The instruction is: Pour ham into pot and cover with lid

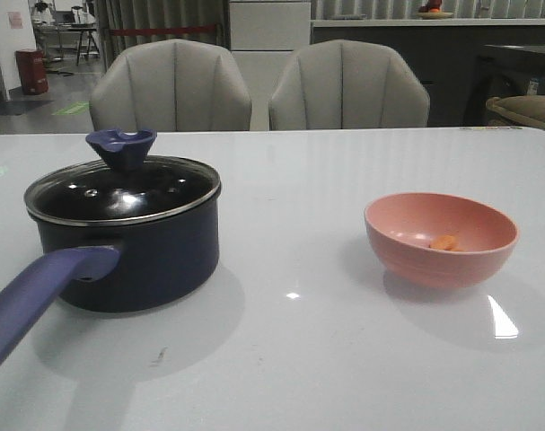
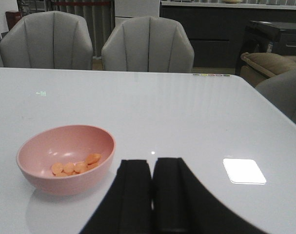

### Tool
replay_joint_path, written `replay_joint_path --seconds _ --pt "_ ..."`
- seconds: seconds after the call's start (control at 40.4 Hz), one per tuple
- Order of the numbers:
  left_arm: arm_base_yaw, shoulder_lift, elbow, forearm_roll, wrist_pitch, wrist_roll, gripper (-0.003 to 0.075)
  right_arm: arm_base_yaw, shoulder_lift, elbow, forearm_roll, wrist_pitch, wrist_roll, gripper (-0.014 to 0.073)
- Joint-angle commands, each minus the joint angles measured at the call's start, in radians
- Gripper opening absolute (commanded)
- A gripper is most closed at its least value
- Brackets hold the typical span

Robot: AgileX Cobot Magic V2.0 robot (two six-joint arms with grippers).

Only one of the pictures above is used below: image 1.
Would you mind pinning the glass lid blue knob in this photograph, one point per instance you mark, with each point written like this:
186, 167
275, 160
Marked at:
126, 185

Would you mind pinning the pink bowl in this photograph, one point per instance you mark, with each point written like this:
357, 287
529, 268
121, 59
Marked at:
401, 226

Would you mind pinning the orange ham slices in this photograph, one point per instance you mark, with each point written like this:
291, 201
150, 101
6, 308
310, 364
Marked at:
446, 242

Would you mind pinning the right beige chair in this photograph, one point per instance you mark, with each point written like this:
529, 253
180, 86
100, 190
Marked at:
346, 84

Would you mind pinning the beige chair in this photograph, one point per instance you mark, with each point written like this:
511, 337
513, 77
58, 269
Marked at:
172, 86
346, 84

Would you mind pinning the dark blue saucepan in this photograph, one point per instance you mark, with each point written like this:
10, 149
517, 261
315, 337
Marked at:
127, 268

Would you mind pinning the left beige chair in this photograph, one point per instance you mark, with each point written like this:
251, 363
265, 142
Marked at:
172, 86

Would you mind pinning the white cabinet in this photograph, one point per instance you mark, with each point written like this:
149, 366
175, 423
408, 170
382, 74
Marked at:
262, 36

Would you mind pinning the grey counter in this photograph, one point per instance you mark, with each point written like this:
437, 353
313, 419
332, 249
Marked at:
440, 52

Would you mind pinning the fruit plate on counter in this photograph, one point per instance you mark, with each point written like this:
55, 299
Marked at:
432, 9

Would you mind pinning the red trash bin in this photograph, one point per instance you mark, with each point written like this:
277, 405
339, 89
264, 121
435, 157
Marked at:
31, 71

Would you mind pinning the beige cushion seat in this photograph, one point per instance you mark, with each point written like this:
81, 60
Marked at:
517, 111

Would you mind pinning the background desk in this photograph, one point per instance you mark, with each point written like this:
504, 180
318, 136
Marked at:
55, 40

